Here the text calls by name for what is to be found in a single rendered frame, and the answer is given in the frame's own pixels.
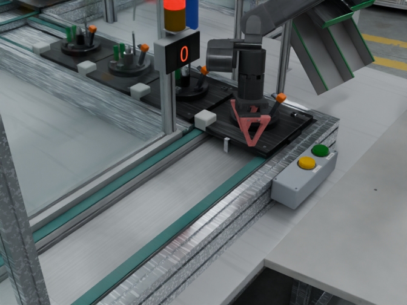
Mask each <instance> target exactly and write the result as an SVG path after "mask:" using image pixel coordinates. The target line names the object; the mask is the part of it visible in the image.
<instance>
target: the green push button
mask: <svg viewBox="0 0 407 305"><path fill-rule="evenodd" d="M328 151H329V149H328V147H327V146H325V145H321V144H318V145H314V146H313V153H314V154H316V155H318V156H325V155H327V154H328Z"/></svg>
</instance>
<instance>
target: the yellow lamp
mask: <svg viewBox="0 0 407 305"><path fill-rule="evenodd" d="M164 28H165V29H166V30H168V31H182V30H184V29H185V28H186V14H185V8H183V9H181V10H168V9H166V8H164Z"/></svg>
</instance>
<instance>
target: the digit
mask: <svg viewBox="0 0 407 305"><path fill-rule="evenodd" d="M190 61H191V38H189V39H187V40H185V41H182V42H180V43H178V44H177V67H180V66H182V65H184V64H186V63H188V62H190Z"/></svg>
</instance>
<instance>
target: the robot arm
mask: <svg viewBox="0 0 407 305"><path fill-rule="evenodd" d="M322 1H324V0H268V1H267V2H264V3H261V4H259V5H258V6H256V7H254V8H253V9H251V10H250V11H248V12H246V13H245V14H244V15H243V16H242V19H241V20H240V28H241V30H242V32H243V34H244V35H245V38H244V39H229V38H228V39H210V40H209V41H208V43H207V53H206V70H207V71H215V72H226V73H233V71H234V68H236V65H237V51H239V76H238V88H237V91H233V97H235V99H232V100H231V101H230V102H231V105H232V107H233V110H234V113H235V115H236V118H237V121H238V123H239V126H240V129H241V132H243V133H244V136H245V138H246V141H247V144H248V146H255V145H256V143H257V141H258V139H259V137H260V135H261V134H262V132H263V131H264V129H265V128H266V126H267V124H268V123H269V121H270V119H271V117H270V116H269V115H261V114H260V113H259V112H256V111H257V109H258V108H260V109H268V105H269V102H268V101H267V99H266V98H265V96H264V95H263V88H264V78H265V74H263V73H264V72H265V61H266V49H263V48H262V46H261V45H262V37H264V36H266V35H267V34H269V33H271V32H272V31H274V30H275V29H277V28H278V27H280V26H282V25H283V24H285V23H287V22H288V21H290V20H292V19H293V18H295V17H296V16H298V15H300V14H302V13H303V12H305V11H307V10H309V9H310V8H312V7H314V6H315V5H317V4H319V3H321V2H322ZM235 43H241V44H235ZM247 44H261V45H247ZM250 107H252V108H251V111H250V113H248V112H247V110H250ZM252 122H259V123H260V126H259V128H258V130H257V132H256V134H255V136H254V138H253V140H251V139H250V135H249V133H248V129H249V127H250V125H251V123H252Z"/></svg>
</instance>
